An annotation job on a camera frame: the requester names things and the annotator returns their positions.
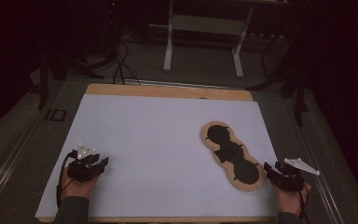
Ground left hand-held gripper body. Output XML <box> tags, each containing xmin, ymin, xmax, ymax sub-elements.
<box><xmin>67</xmin><ymin>143</ymin><xmax>102</xmax><ymax>183</ymax></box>

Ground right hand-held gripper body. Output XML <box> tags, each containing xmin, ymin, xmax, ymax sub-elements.
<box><xmin>274</xmin><ymin>157</ymin><xmax>321</xmax><ymax>192</ymax></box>

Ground tan fleece pad black lining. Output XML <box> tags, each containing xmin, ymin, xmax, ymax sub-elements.
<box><xmin>200</xmin><ymin>120</ymin><xmax>267</xmax><ymax>193</ymax></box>

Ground person's left hand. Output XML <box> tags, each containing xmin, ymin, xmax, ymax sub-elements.
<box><xmin>60</xmin><ymin>169</ymin><xmax>101</xmax><ymax>200</ymax></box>

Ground person's right hand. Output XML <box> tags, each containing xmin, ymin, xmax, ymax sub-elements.
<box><xmin>271</xmin><ymin>183</ymin><xmax>311</xmax><ymax>217</ymax></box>

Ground white table mat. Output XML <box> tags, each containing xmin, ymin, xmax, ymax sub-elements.
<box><xmin>34</xmin><ymin>93</ymin><xmax>281</xmax><ymax>218</ymax></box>

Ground black tripod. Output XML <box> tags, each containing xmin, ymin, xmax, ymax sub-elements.
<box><xmin>246</xmin><ymin>18</ymin><xmax>310</xmax><ymax>127</ymax></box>

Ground black metal stand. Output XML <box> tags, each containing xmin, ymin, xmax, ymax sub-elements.
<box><xmin>36</xmin><ymin>46</ymin><xmax>106</xmax><ymax>110</ymax></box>

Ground metal strip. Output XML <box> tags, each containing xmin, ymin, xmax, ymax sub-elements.
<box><xmin>122</xmin><ymin>78</ymin><xmax>246</xmax><ymax>91</ymax></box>

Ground dark equipment rack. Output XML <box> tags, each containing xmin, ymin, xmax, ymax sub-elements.
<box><xmin>102</xmin><ymin>0</ymin><xmax>122</xmax><ymax>60</ymax></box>

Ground white metal stand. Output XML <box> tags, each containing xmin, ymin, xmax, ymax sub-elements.
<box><xmin>162</xmin><ymin>0</ymin><xmax>255</xmax><ymax>79</ymax></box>

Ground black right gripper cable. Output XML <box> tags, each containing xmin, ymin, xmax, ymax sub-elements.
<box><xmin>297</xmin><ymin>183</ymin><xmax>311</xmax><ymax>224</ymax></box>

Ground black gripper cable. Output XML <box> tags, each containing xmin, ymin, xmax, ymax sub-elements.
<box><xmin>297</xmin><ymin>183</ymin><xmax>311</xmax><ymax>224</ymax></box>
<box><xmin>55</xmin><ymin>149</ymin><xmax>77</xmax><ymax>209</ymax></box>

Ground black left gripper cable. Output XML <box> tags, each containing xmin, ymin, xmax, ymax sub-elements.
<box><xmin>55</xmin><ymin>149</ymin><xmax>77</xmax><ymax>209</ymax></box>

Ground metal floor rail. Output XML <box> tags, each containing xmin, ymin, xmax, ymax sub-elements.
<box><xmin>283</xmin><ymin>92</ymin><xmax>346</xmax><ymax>224</ymax></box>
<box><xmin>0</xmin><ymin>118</ymin><xmax>45</xmax><ymax>213</ymax></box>

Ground black floor cables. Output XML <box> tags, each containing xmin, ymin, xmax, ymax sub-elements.
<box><xmin>111</xmin><ymin>40</ymin><xmax>143</xmax><ymax>86</ymax></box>

